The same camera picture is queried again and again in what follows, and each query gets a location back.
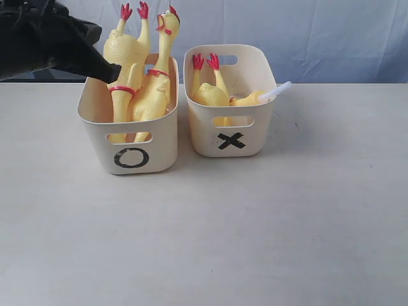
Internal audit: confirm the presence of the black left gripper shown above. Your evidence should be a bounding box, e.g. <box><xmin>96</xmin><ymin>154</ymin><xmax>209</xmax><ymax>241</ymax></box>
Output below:
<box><xmin>18</xmin><ymin>1</ymin><xmax>122</xmax><ymax>84</ymax></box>

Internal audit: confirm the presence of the headless yellow rubber chicken body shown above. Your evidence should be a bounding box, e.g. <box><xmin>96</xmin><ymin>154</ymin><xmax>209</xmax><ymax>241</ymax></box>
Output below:
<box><xmin>190</xmin><ymin>53</ymin><xmax>230</xmax><ymax>107</ymax></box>

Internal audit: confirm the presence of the broken chicken head with squeaker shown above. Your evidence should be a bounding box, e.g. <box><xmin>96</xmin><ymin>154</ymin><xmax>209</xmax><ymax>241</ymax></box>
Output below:
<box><xmin>229</xmin><ymin>81</ymin><xmax>292</xmax><ymax>106</ymax></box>

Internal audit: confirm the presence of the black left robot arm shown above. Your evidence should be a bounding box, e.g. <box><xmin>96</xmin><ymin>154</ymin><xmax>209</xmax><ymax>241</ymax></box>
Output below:
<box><xmin>1</xmin><ymin>1</ymin><xmax>122</xmax><ymax>83</ymax></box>

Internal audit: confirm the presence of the cream bin marked O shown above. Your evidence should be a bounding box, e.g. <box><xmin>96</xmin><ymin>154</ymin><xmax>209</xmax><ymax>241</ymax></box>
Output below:
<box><xmin>77</xmin><ymin>57</ymin><xmax>179</xmax><ymax>175</ymax></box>

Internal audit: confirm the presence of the cream bin marked X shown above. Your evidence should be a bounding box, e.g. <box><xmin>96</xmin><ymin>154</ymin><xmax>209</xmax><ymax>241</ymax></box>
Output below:
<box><xmin>184</xmin><ymin>44</ymin><xmax>277</xmax><ymax>157</ymax></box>

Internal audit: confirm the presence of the blue-grey backdrop curtain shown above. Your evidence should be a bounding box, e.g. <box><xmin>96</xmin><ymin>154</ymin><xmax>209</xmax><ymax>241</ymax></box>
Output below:
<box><xmin>1</xmin><ymin>1</ymin><xmax>407</xmax><ymax>84</ymax></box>

